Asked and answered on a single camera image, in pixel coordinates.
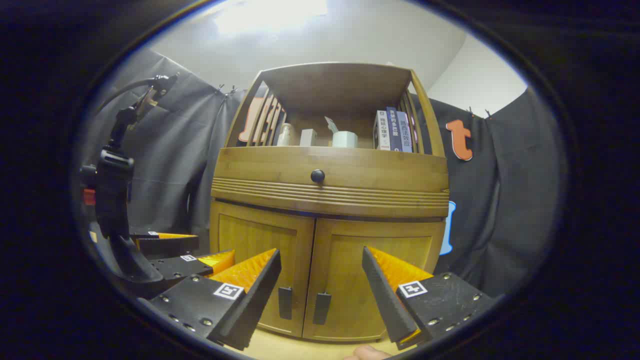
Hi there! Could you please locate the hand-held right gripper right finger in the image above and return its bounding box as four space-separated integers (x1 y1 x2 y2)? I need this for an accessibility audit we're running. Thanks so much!
361 245 503 352

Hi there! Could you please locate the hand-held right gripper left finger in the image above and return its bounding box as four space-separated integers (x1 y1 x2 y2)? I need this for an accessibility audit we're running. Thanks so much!
136 247 282 352

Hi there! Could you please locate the black door handle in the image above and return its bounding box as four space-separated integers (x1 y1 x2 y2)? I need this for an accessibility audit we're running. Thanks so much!
278 286 293 321
313 292 332 326

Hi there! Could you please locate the wooden shoe cabinet door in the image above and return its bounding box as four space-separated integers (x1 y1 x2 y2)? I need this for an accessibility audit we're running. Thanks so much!
210 200 316 338
302 217 446 343

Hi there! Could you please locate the wooden double-door shoe cabinet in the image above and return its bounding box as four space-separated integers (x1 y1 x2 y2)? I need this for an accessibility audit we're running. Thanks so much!
209 61 451 343

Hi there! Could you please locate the wooden cabinet drawer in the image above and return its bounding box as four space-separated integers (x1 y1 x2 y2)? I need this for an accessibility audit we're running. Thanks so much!
211 146 450 218

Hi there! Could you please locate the white round container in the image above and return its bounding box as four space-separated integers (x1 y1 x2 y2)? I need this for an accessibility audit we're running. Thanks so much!
332 131 358 149

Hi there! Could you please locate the light blue book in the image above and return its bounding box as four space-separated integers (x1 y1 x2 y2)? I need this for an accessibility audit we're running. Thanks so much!
396 111 414 153

